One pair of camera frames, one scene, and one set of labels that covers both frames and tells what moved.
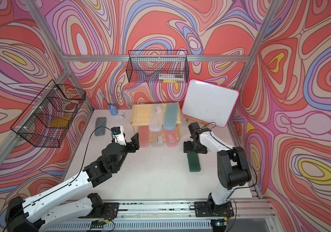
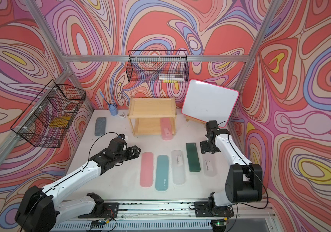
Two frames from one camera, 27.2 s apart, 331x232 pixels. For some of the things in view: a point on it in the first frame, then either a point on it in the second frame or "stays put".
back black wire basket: (157, 66) stays put
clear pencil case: (157, 139) -> (209, 165)
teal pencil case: (170, 116) -> (162, 172)
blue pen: (104, 97) stays put
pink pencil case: (143, 132) -> (146, 170)
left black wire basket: (46, 122) stays put
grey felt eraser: (100, 126) stays put
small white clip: (122, 115) stays put
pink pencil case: (171, 139) -> (166, 126)
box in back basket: (171, 77) stays put
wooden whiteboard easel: (188, 118) stays put
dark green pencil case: (193, 162) stays put
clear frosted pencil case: (156, 118) -> (178, 177)
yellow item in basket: (61, 121) stays put
